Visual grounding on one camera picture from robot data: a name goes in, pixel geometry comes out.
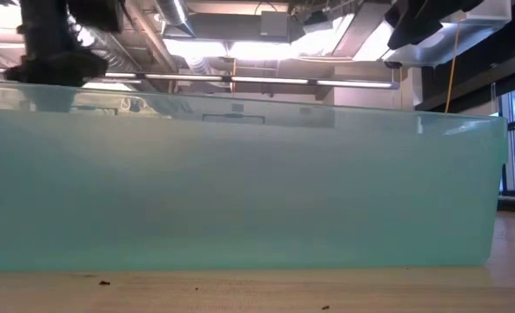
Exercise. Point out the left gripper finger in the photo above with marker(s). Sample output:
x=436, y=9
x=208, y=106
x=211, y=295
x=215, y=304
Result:
x=33, y=71
x=81, y=69

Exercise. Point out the teal plastic tray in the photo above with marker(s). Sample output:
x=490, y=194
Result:
x=240, y=195

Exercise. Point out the grey ceiling box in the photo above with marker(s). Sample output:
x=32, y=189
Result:
x=275, y=24

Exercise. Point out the long ceiling light bar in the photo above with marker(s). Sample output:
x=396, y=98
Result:
x=270, y=80

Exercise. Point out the bright ceiling light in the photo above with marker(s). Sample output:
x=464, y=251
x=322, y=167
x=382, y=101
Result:
x=262, y=50

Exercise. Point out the silver flexible duct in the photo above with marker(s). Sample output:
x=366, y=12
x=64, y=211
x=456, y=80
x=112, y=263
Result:
x=105, y=52

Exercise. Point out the silver round spiral duct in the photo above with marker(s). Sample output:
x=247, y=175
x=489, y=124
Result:
x=175, y=13

